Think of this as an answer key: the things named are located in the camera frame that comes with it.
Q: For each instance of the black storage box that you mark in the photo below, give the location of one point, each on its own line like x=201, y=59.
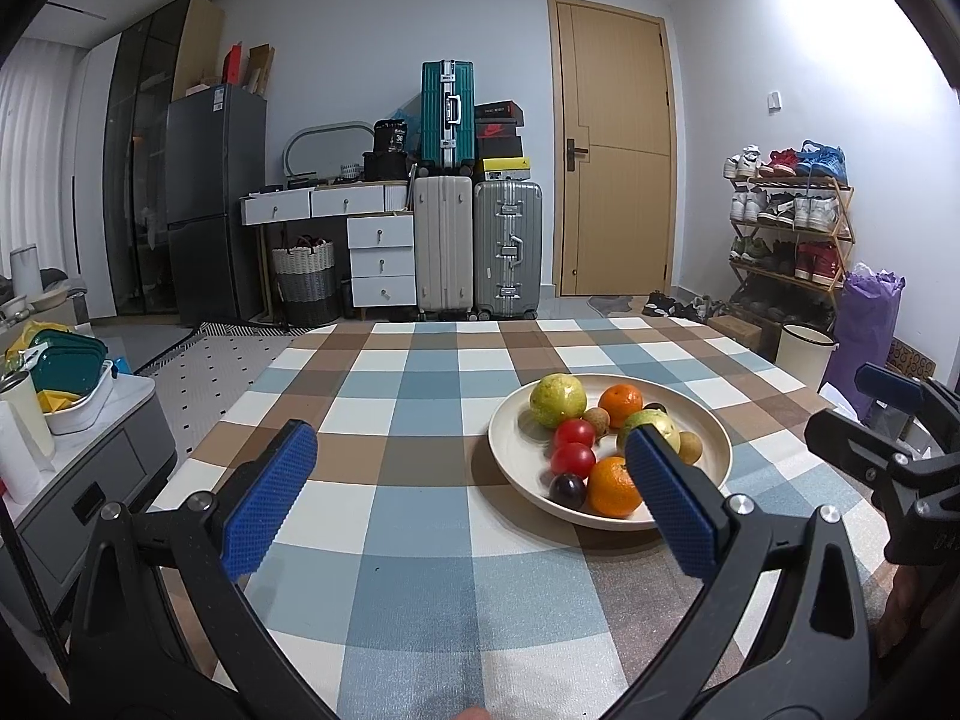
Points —
x=386, y=166

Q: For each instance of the dotted patterned rug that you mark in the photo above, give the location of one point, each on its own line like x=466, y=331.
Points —
x=217, y=375

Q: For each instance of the brown longan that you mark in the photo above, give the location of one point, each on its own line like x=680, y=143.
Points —
x=596, y=421
x=689, y=447

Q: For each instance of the dark glass door cabinet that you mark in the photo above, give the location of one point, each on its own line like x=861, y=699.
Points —
x=139, y=187

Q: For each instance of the red shoe box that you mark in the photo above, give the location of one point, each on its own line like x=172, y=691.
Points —
x=498, y=130

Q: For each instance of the white curtain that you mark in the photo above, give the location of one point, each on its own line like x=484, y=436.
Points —
x=30, y=157

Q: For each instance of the green plastic containers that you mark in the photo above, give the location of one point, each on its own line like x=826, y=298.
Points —
x=67, y=356

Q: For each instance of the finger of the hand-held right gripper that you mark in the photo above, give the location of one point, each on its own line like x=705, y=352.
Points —
x=889, y=384
x=847, y=439

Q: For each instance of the white paper roll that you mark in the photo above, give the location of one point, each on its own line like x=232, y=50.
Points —
x=19, y=457

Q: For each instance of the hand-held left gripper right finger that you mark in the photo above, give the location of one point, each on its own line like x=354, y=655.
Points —
x=667, y=502

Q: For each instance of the small cardboard box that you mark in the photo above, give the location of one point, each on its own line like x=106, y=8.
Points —
x=739, y=330

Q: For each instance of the green-orange citrus fruit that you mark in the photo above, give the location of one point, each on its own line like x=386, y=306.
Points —
x=646, y=418

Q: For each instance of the white kettle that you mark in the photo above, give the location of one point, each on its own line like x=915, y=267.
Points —
x=25, y=270

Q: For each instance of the group of assorted sneakers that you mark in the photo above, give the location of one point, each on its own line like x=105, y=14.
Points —
x=795, y=210

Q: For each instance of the oval metal frame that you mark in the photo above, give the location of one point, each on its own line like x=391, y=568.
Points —
x=289, y=150

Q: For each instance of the white crumpled paper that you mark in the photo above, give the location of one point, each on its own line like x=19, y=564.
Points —
x=840, y=399

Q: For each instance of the purple bag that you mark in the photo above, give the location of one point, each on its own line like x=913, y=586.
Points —
x=870, y=330

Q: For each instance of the cream round plate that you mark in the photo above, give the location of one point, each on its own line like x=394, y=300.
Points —
x=517, y=457

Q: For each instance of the dark grey fridge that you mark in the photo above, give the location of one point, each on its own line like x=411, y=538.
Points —
x=214, y=202

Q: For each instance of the grey floor mat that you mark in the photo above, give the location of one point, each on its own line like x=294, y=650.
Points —
x=611, y=304

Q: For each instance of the silver suitcase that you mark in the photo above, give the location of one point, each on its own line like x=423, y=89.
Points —
x=506, y=247

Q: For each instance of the light wooden door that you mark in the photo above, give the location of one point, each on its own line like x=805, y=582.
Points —
x=615, y=187

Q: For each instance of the wooden shoe rack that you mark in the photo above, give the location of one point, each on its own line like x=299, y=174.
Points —
x=844, y=240

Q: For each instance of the beige suitcase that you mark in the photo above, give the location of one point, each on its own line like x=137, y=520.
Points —
x=442, y=247

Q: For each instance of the brown doormat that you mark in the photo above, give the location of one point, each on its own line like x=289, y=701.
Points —
x=915, y=360

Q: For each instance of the white waste bin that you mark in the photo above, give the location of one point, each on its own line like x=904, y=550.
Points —
x=802, y=356

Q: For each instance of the brown cardboard box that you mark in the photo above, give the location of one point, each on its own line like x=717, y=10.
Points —
x=261, y=69

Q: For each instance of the grey side cabinet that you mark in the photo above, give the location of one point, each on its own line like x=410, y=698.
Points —
x=97, y=480

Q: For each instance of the white tray basket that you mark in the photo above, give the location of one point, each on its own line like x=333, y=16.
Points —
x=82, y=409

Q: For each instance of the woven laundry basket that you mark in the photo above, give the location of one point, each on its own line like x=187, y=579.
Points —
x=304, y=285

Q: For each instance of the white desk with drawers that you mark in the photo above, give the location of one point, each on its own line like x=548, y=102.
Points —
x=345, y=200

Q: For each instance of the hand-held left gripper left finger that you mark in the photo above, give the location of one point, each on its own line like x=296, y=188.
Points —
x=270, y=502

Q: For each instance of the orange mandarin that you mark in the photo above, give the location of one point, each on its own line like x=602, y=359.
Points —
x=622, y=403
x=609, y=487

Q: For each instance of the red tomato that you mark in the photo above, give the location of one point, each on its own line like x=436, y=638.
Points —
x=575, y=431
x=573, y=459

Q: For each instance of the pile of dark shoes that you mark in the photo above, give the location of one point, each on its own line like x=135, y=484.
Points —
x=682, y=307

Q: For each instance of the dark purple plum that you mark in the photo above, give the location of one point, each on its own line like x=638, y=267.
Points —
x=655, y=407
x=568, y=490

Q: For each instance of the teal suitcase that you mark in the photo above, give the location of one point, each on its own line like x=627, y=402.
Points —
x=439, y=112

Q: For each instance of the yellow green guava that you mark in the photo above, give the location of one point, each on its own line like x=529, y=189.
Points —
x=557, y=400

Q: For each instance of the black bag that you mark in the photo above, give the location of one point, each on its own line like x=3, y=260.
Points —
x=390, y=136

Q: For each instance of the person's right hand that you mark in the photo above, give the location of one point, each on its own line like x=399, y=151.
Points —
x=904, y=607

